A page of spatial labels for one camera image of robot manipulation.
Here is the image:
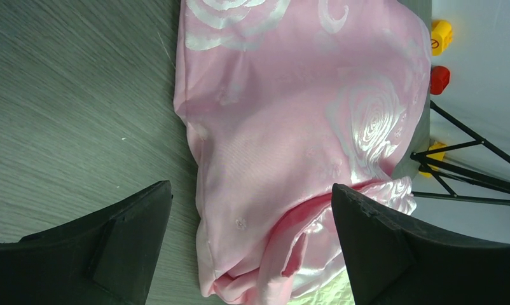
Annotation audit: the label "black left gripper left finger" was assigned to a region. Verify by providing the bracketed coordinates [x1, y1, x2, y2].
[0, 180, 173, 304]

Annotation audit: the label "black tripod stand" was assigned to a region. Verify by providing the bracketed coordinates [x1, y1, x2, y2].
[410, 100, 510, 207]

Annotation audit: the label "yellow corner bracket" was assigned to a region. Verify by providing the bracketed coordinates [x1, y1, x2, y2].
[419, 142, 447, 178]

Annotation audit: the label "orange block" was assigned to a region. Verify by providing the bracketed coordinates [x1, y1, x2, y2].
[431, 20, 453, 56]

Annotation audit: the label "red block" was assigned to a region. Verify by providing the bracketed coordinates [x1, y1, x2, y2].
[430, 65, 451, 95]

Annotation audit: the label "pink floral pillowcase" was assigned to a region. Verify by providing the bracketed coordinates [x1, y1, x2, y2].
[174, 1, 431, 304]

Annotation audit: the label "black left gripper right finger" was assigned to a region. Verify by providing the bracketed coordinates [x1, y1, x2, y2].
[331, 184, 510, 304]

